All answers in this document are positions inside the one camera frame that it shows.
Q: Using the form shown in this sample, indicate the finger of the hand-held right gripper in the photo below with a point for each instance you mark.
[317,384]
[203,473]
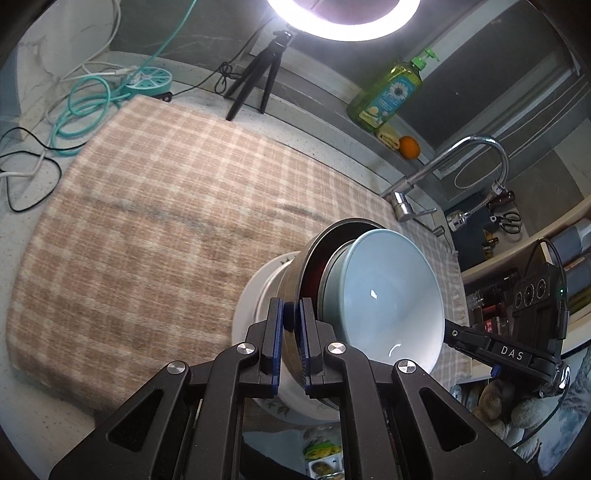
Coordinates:
[466,341]

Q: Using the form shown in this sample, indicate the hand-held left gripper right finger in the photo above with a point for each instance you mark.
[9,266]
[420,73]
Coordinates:
[304,346]

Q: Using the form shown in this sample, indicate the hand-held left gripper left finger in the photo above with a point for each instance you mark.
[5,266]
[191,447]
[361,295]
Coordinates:
[275,341]

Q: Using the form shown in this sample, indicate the pink floral deep plate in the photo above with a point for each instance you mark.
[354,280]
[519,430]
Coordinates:
[249,304]

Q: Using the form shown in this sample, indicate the stainless steel bowl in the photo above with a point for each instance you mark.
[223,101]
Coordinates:
[293,277]

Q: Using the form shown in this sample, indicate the red steel bowl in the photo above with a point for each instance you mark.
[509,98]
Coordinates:
[318,272]

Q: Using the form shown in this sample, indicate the mint green ceramic bowl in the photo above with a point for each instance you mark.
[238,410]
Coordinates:
[392,295]

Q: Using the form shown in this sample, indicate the person's right hand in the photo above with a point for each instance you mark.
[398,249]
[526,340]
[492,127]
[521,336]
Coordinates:
[531,413]

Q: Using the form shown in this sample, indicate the row of dark bottles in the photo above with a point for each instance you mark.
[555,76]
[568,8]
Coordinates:
[489,309]

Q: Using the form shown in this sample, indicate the black scissors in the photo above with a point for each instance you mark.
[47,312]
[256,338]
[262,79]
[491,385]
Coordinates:
[508,221]

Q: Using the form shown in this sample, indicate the green yellow food package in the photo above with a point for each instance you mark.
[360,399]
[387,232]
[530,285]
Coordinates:
[323,454]

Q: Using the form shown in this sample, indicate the beige plaid cloth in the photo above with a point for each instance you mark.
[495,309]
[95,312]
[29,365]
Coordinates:
[161,207]

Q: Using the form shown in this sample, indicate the chrome faucet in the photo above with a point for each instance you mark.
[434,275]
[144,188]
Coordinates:
[461,145]

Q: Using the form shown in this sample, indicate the orange fruit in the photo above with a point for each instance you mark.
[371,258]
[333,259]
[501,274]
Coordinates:
[409,147]

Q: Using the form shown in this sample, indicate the yellow sponge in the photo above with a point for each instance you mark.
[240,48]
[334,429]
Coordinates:
[387,137]

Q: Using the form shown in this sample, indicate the green dish soap bottle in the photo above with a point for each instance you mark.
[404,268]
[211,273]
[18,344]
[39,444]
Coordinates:
[388,92]

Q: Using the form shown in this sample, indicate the black tripod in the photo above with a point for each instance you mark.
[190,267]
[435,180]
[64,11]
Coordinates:
[254,74]

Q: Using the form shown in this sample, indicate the black plug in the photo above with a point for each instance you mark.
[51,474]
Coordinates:
[164,97]

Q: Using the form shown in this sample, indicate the round teal power strip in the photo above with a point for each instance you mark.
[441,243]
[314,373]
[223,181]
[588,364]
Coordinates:
[150,81]

